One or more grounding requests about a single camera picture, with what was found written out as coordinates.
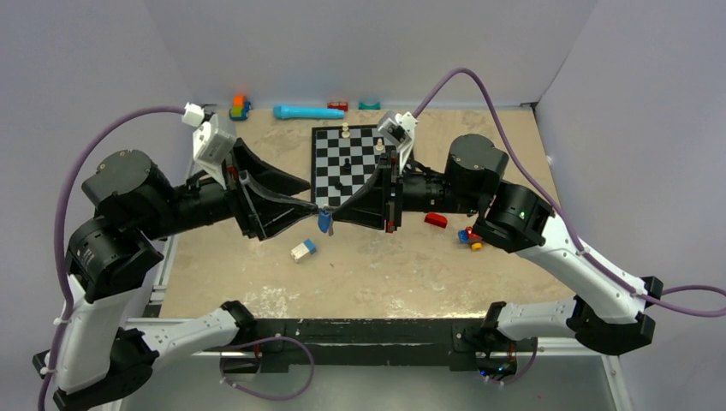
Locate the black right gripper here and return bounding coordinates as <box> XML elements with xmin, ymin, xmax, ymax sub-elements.
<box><xmin>333</xmin><ymin>150</ymin><xmax>481</xmax><ymax>233</ymax></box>

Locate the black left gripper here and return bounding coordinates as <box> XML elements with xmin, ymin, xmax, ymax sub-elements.
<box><xmin>140</xmin><ymin>135</ymin><xmax>320</xmax><ymax>238</ymax></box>

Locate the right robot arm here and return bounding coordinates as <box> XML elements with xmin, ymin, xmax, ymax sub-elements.
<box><xmin>325</xmin><ymin>114</ymin><xmax>663</xmax><ymax>355</ymax></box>

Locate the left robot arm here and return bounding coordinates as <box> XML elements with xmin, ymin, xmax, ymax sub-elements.
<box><xmin>33</xmin><ymin>103</ymin><xmax>318</xmax><ymax>410</ymax></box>

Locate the black white chessboard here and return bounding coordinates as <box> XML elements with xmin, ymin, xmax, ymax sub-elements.
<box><xmin>311</xmin><ymin>125</ymin><xmax>383</xmax><ymax>207</ymax></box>

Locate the grey red toy hammer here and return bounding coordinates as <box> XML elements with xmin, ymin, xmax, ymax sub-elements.
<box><xmin>424</xmin><ymin>212</ymin><xmax>449</xmax><ymax>229</ymax></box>

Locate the white blue toy block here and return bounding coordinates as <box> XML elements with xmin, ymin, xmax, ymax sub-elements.
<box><xmin>291</xmin><ymin>239</ymin><xmax>317</xmax><ymax>263</ymax></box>

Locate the light blue flashlight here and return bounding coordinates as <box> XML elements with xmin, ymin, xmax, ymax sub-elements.
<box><xmin>272</xmin><ymin>104</ymin><xmax>345</xmax><ymax>120</ymax></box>

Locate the orange green blue toy stack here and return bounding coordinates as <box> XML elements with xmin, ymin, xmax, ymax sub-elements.
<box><xmin>229</xmin><ymin>94</ymin><xmax>252</xmax><ymax>122</ymax></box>

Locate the teal round tape roll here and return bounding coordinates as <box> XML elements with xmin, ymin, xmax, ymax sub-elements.
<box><xmin>358</xmin><ymin>100</ymin><xmax>381</xmax><ymax>110</ymax></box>

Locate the red toy block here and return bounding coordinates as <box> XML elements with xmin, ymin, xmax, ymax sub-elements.
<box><xmin>327</xmin><ymin>101</ymin><xmax>349</xmax><ymax>111</ymax></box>

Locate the colourful toy block car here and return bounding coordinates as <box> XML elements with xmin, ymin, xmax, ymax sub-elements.
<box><xmin>457</xmin><ymin>227</ymin><xmax>484</xmax><ymax>251</ymax></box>

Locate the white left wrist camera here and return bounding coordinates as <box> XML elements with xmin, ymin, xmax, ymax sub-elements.
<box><xmin>182</xmin><ymin>103</ymin><xmax>238</xmax><ymax>188</ymax></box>

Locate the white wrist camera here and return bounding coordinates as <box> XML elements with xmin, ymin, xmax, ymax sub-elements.
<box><xmin>377</xmin><ymin>110</ymin><xmax>419</xmax><ymax>174</ymax></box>
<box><xmin>182</xmin><ymin>103</ymin><xmax>238</xmax><ymax>188</ymax></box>

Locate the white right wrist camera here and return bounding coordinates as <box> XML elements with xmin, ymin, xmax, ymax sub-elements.
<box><xmin>377</xmin><ymin>110</ymin><xmax>419</xmax><ymax>174</ymax></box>

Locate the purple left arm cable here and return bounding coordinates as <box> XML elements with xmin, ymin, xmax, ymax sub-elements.
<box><xmin>36</xmin><ymin>105</ymin><xmax>188</xmax><ymax>411</ymax></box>

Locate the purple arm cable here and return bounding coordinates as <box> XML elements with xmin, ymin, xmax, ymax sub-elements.
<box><xmin>36</xmin><ymin>105</ymin><xmax>188</xmax><ymax>411</ymax></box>
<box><xmin>413</xmin><ymin>68</ymin><xmax>726</xmax><ymax>319</ymax></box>

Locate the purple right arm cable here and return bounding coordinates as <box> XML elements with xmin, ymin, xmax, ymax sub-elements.
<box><xmin>413</xmin><ymin>68</ymin><xmax>726</xmax><ymax>319</ymax></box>

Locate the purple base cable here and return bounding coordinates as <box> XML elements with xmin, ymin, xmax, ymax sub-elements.
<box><xmin>219</xmin><ymin>334</ymin><xmax>316</xmax><ymax>402</ymax></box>

